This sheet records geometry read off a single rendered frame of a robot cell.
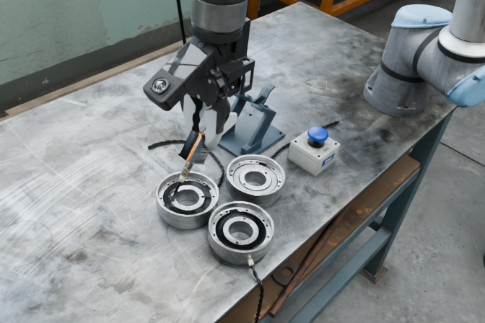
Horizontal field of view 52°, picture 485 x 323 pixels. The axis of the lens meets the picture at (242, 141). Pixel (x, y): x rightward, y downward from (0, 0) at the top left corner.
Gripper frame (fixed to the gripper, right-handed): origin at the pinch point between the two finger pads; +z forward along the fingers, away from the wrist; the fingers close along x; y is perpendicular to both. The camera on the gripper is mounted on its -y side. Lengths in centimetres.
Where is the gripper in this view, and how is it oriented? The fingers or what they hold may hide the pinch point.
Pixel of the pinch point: (200, 140)
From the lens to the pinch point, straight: 79.8
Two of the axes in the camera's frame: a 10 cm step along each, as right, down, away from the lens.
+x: -7.4, -4.8, 4.7
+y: 6.6, -4.3, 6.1
